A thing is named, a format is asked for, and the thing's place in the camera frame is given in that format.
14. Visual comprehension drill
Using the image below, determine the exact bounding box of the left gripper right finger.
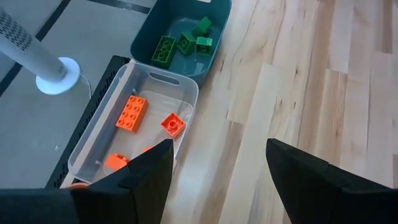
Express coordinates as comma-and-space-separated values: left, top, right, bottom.
266, 138, 398, 224

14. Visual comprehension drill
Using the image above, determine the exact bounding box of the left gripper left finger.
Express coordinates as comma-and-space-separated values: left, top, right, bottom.
70, 138, 175, 224

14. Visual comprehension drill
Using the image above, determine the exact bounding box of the small orange toy brick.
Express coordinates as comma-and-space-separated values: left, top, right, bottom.
160, 112, 187, 139

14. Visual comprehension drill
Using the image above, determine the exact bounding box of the long green toy brick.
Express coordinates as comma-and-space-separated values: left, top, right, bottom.
150, 35, 177, 70

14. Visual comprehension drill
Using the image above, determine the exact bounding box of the small green toy brick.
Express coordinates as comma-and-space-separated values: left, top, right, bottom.
176, 30, 197, 56
192, 16, 213, 37
195, 36, 214, 56

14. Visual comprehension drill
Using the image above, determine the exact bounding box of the clear plastic bin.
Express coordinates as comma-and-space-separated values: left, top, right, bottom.
67, 58, 200, 185

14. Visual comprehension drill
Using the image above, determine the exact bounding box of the black perforated strip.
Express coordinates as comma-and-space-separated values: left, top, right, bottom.
45, 55, 131, 189

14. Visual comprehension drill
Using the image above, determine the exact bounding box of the teal plastic bin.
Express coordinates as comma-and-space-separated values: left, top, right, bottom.
129, 0, 233, 88

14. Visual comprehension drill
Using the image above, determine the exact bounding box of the white tower fan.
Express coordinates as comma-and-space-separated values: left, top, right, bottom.
0, 7, 82, 96

